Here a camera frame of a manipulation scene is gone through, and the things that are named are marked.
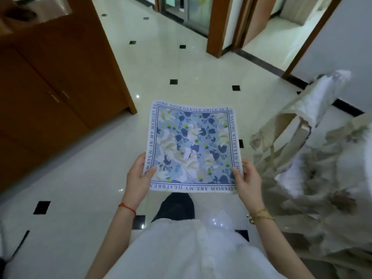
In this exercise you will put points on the person's right hand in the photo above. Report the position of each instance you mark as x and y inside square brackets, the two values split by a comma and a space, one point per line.
[249, 187]

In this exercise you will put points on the person's left hand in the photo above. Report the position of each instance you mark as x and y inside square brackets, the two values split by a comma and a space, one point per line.
[136, 183]

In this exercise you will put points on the person's right thumb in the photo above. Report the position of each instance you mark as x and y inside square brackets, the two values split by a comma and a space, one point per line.
[237, 174]

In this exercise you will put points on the person's left thumb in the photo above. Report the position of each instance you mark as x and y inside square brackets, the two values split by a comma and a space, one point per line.
[151, 173]

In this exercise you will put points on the blue floral square cloth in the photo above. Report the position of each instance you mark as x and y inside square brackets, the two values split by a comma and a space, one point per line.
[191, 142]

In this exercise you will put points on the person's left forearm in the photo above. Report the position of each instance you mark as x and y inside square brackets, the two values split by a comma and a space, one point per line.
[109, 237]

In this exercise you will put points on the person's right forearm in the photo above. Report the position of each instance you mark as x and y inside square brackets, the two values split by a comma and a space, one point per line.
[278, 245]

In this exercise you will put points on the person's dark trouser leg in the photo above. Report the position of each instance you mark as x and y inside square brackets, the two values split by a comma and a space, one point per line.
[175, 207]

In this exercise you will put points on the beige canvas tote bag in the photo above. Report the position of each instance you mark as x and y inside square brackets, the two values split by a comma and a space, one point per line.
[286, 124]

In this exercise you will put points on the person's white shirt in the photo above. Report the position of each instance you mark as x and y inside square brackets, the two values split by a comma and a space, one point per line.
[191, 249]

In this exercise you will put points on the white floral fabric pile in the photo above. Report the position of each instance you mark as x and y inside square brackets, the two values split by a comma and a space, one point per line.
[328, 185]

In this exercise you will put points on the brown wooden cabinet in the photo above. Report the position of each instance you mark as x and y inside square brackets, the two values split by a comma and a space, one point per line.
[52, 84]

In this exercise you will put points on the glass sliding door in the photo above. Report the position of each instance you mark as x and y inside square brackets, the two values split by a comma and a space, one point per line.
[190, 13]

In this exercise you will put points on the brown wooden door frame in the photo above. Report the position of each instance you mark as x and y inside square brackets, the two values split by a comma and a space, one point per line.
[311, 37]
[218, 26]

